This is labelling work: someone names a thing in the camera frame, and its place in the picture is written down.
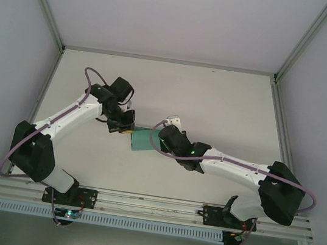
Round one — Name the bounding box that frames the aluminium frame crossbar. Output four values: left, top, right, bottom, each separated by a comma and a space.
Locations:
63, 40, 278, 81

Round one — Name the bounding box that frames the red wire at right base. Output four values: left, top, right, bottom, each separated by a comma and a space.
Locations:
238, 220, 250, 234

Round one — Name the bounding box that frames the red wire at left base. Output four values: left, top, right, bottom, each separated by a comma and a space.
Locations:
75, 195, 88, 212

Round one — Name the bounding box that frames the left circuit board green light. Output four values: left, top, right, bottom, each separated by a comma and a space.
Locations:
52, 206, 83, 228

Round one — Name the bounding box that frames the teal paper box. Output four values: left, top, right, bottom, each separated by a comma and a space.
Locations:
127, 125, 166, 156

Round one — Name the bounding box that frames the aluminium mounting rail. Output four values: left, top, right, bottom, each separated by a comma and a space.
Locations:
0, 171, 318, 244

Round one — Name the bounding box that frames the aluminium frame post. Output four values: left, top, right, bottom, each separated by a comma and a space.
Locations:
272, 0, 327, 91
9, 0, 74, 54

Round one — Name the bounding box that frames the right circuit board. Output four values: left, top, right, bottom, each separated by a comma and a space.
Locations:
221, 230, 250, 245

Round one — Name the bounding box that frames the aluminium table side rail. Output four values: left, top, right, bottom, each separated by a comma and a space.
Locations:
6, 43, 66, 180
252, 79, 318, 216

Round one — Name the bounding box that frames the red wire at base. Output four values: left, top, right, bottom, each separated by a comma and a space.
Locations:
238, 220, 250, 234
75, 195, 88, 212

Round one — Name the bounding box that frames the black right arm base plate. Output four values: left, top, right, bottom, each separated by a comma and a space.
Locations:
195, 204, 260, 234

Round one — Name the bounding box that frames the white slotted cable duct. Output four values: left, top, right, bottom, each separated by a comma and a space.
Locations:
0, 199, 225, 244

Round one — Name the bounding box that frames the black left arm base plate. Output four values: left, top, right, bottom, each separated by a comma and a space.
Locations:
41, 182, 99, 211

